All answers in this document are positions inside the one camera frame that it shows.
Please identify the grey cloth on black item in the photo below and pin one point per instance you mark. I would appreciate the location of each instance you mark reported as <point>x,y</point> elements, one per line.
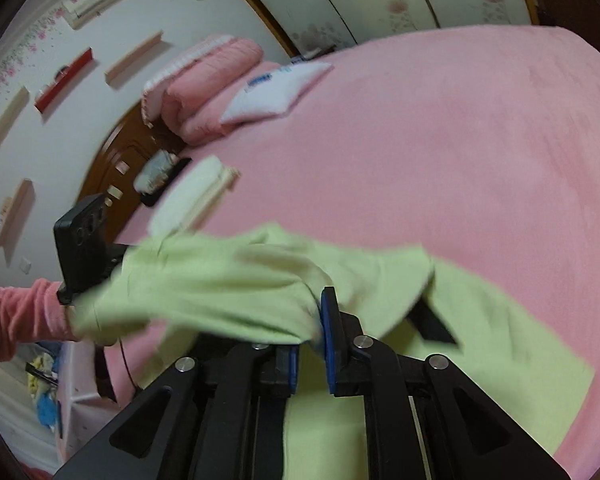
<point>180,165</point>

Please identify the person's left forearm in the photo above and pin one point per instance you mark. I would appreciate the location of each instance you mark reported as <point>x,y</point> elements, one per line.
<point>20,315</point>

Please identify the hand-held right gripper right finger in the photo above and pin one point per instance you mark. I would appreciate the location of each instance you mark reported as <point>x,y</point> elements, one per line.
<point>326,330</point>

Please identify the pink folded quilt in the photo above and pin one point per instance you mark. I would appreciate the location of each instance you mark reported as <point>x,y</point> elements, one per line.
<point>215,80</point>

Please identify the pale pink lace cloth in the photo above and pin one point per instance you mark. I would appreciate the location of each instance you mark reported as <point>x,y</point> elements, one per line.
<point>80,395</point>

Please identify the pink bed blanket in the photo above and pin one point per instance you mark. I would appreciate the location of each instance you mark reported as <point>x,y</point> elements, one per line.
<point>430,135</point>

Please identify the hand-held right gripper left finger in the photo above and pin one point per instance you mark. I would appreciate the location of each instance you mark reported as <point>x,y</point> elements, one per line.
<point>285,365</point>

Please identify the grey folded cloth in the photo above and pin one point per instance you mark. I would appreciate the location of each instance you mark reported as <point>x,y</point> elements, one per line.
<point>152,172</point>

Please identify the green and black hooded jacket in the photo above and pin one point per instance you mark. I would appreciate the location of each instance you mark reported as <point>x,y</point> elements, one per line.
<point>480,335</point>

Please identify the red wall shelf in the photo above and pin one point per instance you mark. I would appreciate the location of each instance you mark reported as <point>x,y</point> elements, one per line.
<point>62,82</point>

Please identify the wooden headboard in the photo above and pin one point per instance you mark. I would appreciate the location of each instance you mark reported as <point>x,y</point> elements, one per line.
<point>115,155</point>

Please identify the blue cloth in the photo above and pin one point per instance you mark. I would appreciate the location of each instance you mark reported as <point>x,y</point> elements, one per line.
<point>47,410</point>

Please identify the white printed pillow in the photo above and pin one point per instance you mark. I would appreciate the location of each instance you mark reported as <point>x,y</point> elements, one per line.
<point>275,92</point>

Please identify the cream wall shelf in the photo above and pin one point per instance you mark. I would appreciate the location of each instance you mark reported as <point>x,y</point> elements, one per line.
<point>15,212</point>
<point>5,122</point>
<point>132,59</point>

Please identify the cream folded garment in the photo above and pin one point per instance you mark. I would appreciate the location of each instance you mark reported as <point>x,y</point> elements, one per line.
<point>190,195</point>

